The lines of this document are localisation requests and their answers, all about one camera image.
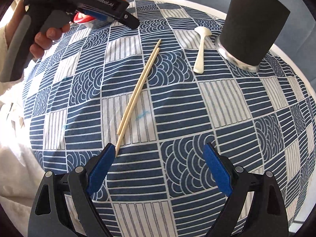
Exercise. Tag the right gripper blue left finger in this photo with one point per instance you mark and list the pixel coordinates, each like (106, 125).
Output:
(50, 215)

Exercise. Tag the white sleeve left forearm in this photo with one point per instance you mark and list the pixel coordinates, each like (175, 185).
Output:
(21, 175)

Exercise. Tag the red bowl of fruit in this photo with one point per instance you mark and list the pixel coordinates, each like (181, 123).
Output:
(112, 8)

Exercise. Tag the black cylindrical utensil holder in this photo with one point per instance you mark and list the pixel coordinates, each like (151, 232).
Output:
(250, 29)

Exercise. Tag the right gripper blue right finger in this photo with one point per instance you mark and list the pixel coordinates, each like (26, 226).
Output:
(267, 215)

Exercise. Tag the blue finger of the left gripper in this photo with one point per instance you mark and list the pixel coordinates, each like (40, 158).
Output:
(129, 20)
(91, 15)

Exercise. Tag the plain white ceramic spoon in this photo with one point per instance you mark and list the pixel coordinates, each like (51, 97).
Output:
(199, 63)

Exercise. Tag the blue patterned tablecloth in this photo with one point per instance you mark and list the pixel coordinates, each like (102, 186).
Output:
(160, 185)

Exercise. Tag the person's left hand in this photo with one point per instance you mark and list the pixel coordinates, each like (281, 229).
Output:
(42, 42)

